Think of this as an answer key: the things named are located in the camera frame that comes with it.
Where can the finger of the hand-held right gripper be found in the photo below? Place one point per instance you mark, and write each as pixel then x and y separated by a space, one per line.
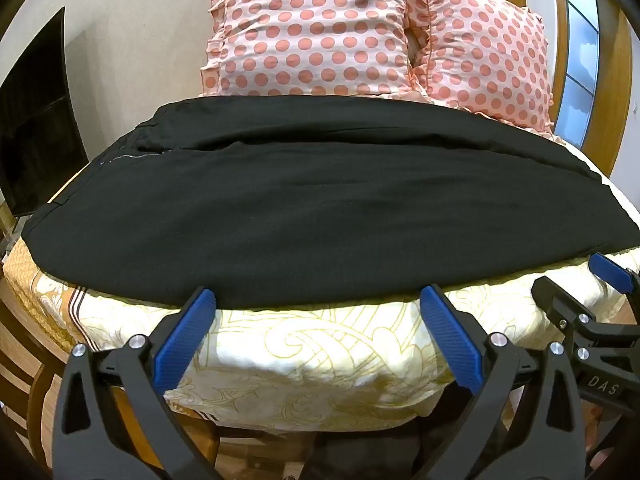
pixel 612 272
pixel 560 305

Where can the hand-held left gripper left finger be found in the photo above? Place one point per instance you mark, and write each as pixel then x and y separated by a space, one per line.
pixel 185 332

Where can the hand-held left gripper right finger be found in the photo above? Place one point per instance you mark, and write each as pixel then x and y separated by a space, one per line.
pixel 452 340

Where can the black pants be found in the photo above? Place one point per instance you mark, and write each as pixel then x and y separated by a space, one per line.
pixel 325 210

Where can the yellow patterned blanket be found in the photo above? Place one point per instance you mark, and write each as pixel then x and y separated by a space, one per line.
pixel 320 355

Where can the wooden framed window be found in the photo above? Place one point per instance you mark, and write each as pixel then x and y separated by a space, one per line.
pixel 582 60

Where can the black television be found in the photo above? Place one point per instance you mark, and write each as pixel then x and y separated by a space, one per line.
pixel 40 135

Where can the pink polka dot pillow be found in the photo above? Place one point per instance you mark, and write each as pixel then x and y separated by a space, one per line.
pixel 310 30
pixel 485 55

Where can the wooden bed frame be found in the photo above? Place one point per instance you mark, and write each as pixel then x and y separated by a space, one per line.
pixel 30 360

